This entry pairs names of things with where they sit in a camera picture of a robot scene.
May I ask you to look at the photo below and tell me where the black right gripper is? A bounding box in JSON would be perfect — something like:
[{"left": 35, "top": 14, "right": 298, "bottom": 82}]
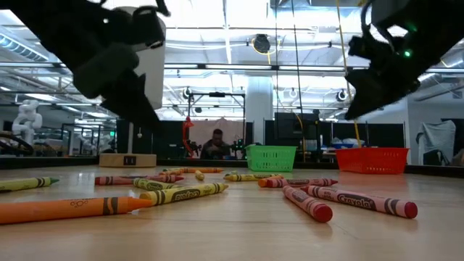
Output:
[{"left": 344, "top": 34, "right": 436, "bottom": 121}]

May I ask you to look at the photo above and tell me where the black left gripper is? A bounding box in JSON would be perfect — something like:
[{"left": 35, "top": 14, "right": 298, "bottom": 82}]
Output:
[{"left": 74, "top": 5, "right": 171, "bottom": 133}]

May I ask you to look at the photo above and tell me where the orange crayon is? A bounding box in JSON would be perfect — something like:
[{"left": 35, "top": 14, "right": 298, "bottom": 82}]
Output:
[
  {"left": 180, "top": 167, "right": 225, "bottom": 174},
  {"left": 257, "top": 177, "right": 282, "bottom": 189},
  {"left": 0, "top": 196, "right": 152, "bottom": 225}
]

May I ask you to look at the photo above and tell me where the white shade wooden base lamp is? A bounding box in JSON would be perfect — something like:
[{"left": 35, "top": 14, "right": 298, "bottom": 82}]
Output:
[{"left": 99, "top": 6, "right": 167, "bottom": 168}]

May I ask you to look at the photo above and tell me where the black partition panel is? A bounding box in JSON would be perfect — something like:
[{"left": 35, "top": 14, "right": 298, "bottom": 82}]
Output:
[
  {"left": 115, "top": 119, "right": 184, "bottom": 160},
  {"left": 320, "top": 122, "right": 406, "bottom": 149}
]

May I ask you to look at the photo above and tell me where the red plastic basket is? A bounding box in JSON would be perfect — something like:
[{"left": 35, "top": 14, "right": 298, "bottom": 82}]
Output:
[{"left": 335, "top": 146, "right": 410, "bottom": 175}]

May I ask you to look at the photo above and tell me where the grey cloth cover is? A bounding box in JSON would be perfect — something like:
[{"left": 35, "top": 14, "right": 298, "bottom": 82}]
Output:
[{"left": 415, "top": 120, "right": 457, "bottom": 166}]

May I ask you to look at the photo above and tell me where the yellow-green crayon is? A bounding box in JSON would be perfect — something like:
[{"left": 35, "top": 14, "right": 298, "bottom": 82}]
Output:
[
  {"left": 0, "top": 176, "right": 60, "bottom": 194},
  {"left": 132, "top": 178, "right": 181, "bottom": 192}
]

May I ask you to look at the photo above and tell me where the black monitor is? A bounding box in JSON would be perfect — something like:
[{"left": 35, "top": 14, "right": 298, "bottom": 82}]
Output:
[{"left": 274, "top": 112, "right": 320, "bottom": 148}]

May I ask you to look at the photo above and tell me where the seated person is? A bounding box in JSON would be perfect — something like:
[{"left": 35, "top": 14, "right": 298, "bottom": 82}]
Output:
[{"left": 200, "top": 128, "right": 233, "bottom": 160}]

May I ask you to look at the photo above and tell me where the green plastic basket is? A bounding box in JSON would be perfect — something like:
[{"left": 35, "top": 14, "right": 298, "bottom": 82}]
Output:
[{"left": 245, "top": 145, "right": 297, "bottom": 173}]

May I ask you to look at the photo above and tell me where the red cable bundle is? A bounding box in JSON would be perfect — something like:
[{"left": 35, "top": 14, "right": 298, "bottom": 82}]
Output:
[{"left": 182, "top": 115, "right": 196, "bottom": 157}]

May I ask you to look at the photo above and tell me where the yellow cable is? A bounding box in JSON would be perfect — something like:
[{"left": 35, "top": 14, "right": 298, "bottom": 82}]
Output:
[{"left": 335, "top": 0, "right": 363, "bottom": 149}]

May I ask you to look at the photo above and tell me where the black camera rig frame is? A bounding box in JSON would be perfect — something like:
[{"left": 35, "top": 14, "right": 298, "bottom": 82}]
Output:
[{"left": 186, "top": 91, "right": 247, "bottom": 146}]

